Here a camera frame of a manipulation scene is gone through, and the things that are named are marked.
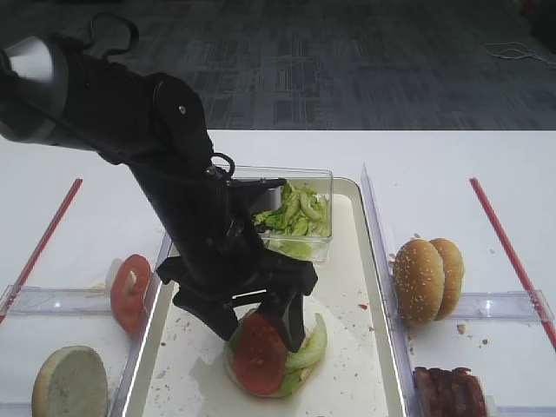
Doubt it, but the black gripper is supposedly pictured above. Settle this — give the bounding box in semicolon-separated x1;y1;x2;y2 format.
156;242;317;352

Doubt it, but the lettuce on bun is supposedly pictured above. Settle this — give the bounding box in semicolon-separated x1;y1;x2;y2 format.
228;311;328;397

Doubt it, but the green lettuce in container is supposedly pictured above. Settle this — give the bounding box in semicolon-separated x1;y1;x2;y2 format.
252;182;331;237

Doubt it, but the remaining tomato slice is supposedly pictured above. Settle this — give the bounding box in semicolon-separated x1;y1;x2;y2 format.
110;254;152;337

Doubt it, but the stack of meat patties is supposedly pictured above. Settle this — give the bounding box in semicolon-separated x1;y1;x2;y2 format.
413;367;488;417

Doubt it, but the bun bottom on tray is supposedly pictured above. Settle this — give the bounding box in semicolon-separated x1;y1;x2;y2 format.
222;308;327;400

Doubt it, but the cream metal tray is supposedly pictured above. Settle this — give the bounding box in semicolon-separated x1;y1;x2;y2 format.
122;178;403;416

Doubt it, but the clear plastic salad container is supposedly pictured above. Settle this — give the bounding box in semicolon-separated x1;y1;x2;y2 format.
234;166;333;263

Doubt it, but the clear right long divider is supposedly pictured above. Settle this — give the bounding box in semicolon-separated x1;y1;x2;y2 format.
361;164;423;416

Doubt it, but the left sesame bun top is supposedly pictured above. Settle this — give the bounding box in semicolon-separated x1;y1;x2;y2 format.
393;239;445;329

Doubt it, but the sesame bun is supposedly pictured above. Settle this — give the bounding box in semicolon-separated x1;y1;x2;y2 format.
430;238;465;321
393;239;445;329

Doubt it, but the upright bun bottom half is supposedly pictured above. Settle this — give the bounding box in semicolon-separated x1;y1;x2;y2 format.
31;346;109;417

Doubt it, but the right sesame bun top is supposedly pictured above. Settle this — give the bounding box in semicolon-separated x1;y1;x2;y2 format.
430;238;465;321

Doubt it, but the left red strip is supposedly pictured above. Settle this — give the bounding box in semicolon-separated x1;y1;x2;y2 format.
0;178;83;323

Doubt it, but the red strip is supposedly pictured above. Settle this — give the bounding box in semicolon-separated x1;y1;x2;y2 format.
469;177;555;348
0;178;83;323

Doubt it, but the white patty pusher block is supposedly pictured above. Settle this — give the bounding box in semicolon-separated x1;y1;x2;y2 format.
484;395;498;417

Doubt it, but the right red strip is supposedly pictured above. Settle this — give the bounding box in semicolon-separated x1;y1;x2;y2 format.
469;177;555;348

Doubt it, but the clear tomato pusher rail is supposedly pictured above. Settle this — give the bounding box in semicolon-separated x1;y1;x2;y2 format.
1;285;112;316

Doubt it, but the clear patty pusher rail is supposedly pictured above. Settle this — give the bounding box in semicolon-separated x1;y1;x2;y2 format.
494;406;556;417

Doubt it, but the clear bun pusher rail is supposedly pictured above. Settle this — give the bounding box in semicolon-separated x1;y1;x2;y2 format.
448;290;554;323

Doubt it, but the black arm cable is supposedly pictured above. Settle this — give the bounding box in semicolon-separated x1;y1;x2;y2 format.
84;11;140;60

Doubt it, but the white cable on floor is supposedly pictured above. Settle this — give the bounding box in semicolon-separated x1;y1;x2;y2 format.
484;42;556;69

